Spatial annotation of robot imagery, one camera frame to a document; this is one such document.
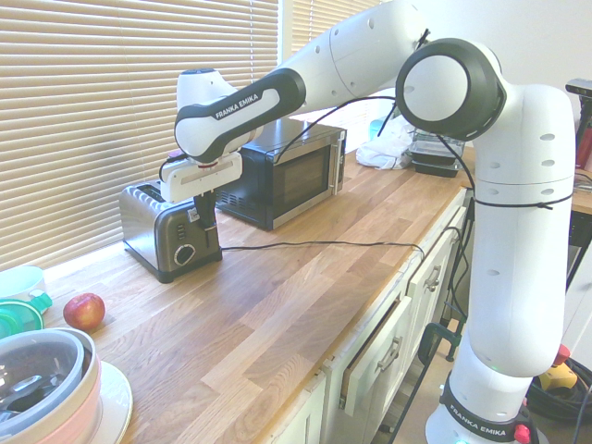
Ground clear container with gray rim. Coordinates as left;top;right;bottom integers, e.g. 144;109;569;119
0;327;87;425

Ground green clamp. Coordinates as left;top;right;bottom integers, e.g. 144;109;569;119
417;322;464;367

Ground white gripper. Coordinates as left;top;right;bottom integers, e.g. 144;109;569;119
160;154;243;231

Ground teal plastic bottle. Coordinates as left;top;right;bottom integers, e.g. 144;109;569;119
369;118;394;142

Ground gray camera on stand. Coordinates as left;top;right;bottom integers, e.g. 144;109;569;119
565;78;592;99

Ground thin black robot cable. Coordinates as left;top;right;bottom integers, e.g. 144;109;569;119
158;28;574;212

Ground black hanging cable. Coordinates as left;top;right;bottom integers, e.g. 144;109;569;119
441;193;478;363

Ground stack of bowls and plate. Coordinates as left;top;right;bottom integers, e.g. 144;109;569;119
0;344;104;444

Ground white cup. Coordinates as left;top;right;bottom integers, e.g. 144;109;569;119
0;265;46;302

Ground stainless steel two-slot toaster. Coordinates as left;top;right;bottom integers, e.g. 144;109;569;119
118;182;224;285

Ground teal plastic cups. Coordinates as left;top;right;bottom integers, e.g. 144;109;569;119
0;291;54;342

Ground white bowl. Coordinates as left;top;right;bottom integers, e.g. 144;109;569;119
0;339;101;438

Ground white plastic bag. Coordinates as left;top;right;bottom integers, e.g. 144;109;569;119
355;115;416;172

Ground clear-lidded black food container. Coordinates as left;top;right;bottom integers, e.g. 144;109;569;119
410;129;466;157

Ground yellow emergency stop box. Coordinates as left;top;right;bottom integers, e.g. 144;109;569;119
537;344;580;392

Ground white open drawer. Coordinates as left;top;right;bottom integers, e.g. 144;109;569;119
339;295;414;412

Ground black floor cable coil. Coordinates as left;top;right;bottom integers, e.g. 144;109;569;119
525;358;592;423

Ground stainless steel black microwave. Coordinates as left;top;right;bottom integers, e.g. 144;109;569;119
215;120;348;231

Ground beige slatted window blind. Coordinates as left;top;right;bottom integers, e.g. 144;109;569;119
290;0;397;122
0;0;280;275

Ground red apple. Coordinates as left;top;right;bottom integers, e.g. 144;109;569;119
63;292;106;332

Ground white plate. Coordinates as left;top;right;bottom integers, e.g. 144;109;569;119
97;360;135;444

